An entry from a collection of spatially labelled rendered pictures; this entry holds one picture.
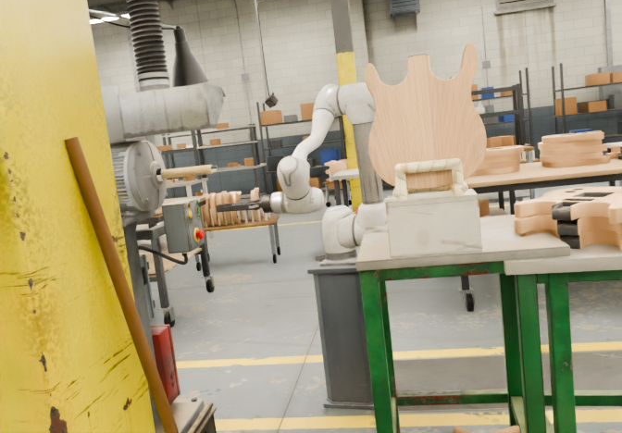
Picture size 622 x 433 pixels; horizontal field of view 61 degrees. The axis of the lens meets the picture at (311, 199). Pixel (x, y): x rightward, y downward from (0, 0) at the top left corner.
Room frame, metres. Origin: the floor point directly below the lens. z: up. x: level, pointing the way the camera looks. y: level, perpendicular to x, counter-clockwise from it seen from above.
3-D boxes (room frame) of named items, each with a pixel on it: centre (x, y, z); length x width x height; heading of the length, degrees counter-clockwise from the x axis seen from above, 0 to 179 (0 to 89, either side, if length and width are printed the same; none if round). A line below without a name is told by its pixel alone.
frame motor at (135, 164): (1.95, 0.73, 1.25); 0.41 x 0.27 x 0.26; 80
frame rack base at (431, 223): (1.63, -0.37, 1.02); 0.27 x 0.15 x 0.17; 79
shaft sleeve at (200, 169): (1.89, 0.42, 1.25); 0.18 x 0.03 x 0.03; 80
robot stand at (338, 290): (2.56, -0.11, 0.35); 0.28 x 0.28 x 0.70; 73
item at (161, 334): (2.12, 0.77, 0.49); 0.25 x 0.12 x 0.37; 80
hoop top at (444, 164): (1.59, -0.36, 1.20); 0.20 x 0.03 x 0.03; 78
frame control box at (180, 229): (2.17, 0.61, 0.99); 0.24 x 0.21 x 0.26; 80
